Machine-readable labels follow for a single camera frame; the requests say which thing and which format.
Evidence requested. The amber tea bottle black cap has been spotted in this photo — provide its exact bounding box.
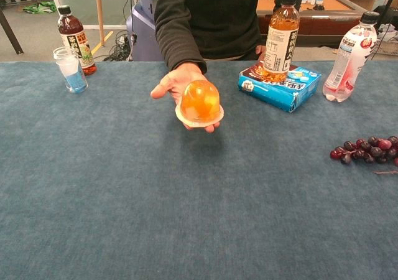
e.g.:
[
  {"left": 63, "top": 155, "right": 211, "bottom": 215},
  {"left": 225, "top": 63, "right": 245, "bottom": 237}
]
[{"left": 262, "top": 0, "right": 301, "bottom": 82}]

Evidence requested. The purple grey machine cabinet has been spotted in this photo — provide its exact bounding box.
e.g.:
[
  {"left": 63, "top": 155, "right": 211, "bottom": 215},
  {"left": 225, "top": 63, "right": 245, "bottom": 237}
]
[{"left": 126, "top": 0, "right": 165, "bottom": 62}]

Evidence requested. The wire mesh basket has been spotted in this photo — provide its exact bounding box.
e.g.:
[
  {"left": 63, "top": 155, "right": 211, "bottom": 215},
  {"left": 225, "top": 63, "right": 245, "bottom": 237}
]
[{"left": 371, "top": 23, "right": 398, "bottom": 57}]

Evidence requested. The dark brown wooden desk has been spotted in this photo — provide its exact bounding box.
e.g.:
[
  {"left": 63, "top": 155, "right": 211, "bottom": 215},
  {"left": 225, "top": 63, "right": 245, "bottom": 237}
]
[{"left": 256, "top": 0, "right": 368, "bottom": 48}]

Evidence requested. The black stand pole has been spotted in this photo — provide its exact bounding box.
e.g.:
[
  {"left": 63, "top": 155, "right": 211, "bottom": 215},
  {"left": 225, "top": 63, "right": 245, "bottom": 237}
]
[{"left": 374, "top": 0, "right": 398, "bottom": 29}]

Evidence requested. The dark red grape bunch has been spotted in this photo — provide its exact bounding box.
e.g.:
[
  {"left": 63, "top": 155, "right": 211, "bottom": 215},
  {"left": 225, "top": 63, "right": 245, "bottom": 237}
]
[{"left": 330, "top": 136, "right": 398, "bottom": 166}]

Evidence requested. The person right forearm black sleeve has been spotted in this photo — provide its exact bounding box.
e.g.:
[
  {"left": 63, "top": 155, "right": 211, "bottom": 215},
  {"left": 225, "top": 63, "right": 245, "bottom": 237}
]
[{"left": 154, "top": 0, "right": 208, "bottom": 74}]

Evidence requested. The wooden pole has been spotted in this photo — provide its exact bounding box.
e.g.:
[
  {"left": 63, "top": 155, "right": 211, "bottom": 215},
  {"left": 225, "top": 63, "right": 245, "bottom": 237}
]
[{"left": 94, "top": 0, "right": 106, "bottom": 47}]

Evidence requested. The black cable bundle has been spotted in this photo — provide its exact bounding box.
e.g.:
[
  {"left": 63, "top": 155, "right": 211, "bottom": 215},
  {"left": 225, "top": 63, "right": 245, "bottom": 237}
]
[{"left": 93, "top": 29, "right": 137, "bottom": 62}]

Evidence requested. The orange jelly cup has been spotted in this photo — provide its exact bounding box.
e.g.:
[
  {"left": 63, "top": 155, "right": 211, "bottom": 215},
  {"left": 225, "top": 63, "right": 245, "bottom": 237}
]
[{"left": 175, "top": 79, "right": 225, "bottom": 128}]

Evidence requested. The black table leg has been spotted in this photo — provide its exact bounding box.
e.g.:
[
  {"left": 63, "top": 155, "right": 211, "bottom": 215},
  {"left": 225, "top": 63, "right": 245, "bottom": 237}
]
[{"left": 0, "top": 7, "right": 25, "bottom": 55}]

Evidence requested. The blue snack box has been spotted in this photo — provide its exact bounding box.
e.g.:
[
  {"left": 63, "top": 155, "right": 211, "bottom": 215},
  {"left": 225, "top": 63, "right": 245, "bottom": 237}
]
[{"left": 238, "top": 60, "right": 323, "bottom": 113}]

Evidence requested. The clear jar blue label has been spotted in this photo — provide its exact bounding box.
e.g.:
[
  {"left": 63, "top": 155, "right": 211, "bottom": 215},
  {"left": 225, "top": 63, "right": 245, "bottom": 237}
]
[{"left": 52, "top": 46, "right": 89, "bottom": 94}]

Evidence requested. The person torso black sweater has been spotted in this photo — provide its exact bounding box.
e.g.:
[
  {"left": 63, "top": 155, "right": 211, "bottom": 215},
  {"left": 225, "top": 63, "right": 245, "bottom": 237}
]
[{"left": 145, "top": 0, "right": 307, "bottom": 61}]

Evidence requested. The dark tea bottle black cap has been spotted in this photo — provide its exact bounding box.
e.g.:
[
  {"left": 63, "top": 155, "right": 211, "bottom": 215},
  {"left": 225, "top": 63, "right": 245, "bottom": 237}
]
[{"left": 57, "top": 5, "right": 98, "bottom": 77}]

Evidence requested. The clear drink bottle pink label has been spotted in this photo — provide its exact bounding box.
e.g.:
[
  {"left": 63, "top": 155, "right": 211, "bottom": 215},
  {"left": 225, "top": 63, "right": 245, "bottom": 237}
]
[{"left": 322, "top": 11, "right": 381, "bottom": 103}]

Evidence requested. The green cloth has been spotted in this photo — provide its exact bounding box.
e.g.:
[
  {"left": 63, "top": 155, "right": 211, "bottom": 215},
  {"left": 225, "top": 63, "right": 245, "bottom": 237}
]
[{"left": 22, "top": 1, "right": 58, "bottom": 14}]

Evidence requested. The person right hand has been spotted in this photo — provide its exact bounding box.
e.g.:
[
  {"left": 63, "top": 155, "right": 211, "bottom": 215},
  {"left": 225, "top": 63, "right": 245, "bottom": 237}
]
[{"left": 150, "top": 62, "right": 221, "bottom": 134}]

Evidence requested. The person left hand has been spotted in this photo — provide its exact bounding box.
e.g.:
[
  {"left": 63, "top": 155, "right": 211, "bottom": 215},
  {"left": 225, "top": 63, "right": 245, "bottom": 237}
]
[{"left": 255, "top": 44, "right": 267, "bottom": 63}]

